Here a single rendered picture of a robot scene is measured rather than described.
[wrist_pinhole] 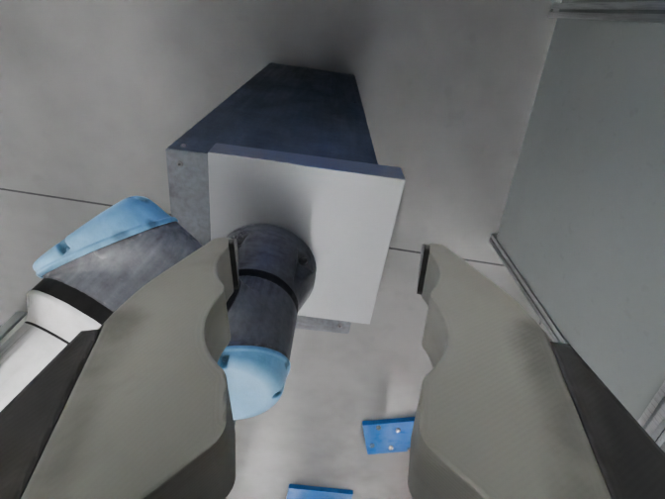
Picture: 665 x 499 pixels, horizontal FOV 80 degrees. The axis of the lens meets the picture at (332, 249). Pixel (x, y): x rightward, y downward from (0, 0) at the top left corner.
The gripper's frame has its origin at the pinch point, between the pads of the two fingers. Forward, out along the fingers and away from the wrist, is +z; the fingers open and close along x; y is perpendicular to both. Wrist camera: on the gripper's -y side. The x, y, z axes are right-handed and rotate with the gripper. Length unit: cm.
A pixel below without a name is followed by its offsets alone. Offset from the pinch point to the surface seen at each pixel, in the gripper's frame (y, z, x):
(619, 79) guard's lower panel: 7, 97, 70
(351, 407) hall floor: 194, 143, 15
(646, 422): 69, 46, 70
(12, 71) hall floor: 16, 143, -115
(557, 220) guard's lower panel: 48, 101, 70
